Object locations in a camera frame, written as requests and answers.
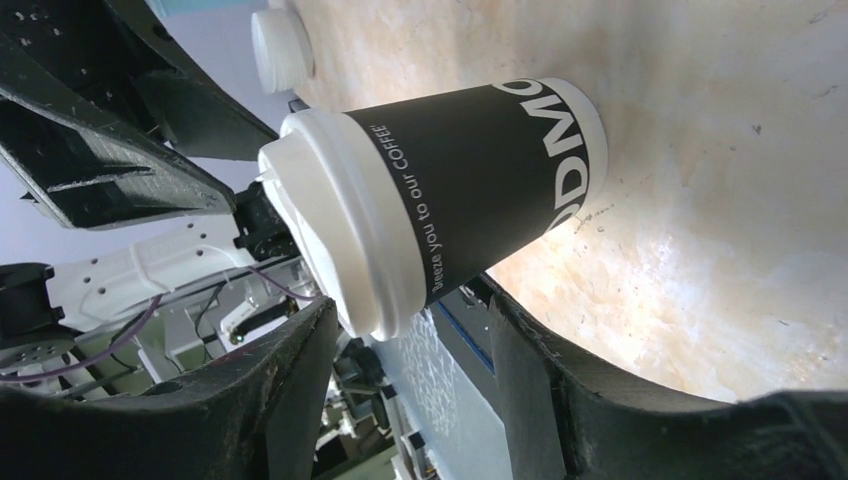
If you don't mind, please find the white plastic cup lid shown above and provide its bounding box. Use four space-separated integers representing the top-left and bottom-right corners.
258 109 426 341

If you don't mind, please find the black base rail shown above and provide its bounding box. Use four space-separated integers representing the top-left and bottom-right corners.
428 276 495 377

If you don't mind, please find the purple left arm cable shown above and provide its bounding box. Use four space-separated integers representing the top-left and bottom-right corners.
0 264 326 387

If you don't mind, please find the stack of white lids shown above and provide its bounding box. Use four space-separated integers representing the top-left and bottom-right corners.
251 7 315 94

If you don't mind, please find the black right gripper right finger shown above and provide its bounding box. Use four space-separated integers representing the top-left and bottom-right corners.
487 281 847 479

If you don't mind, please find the black paper coffee cup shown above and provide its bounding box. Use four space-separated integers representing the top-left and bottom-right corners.
351 78 608 304

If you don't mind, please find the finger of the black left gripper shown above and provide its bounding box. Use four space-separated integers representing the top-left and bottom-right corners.
104 1 277 161
1 26 235 230

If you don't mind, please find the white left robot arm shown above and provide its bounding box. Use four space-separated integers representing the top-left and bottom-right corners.
1 1 274 372

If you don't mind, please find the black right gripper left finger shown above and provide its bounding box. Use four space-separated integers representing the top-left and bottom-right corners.
1 298 338 479

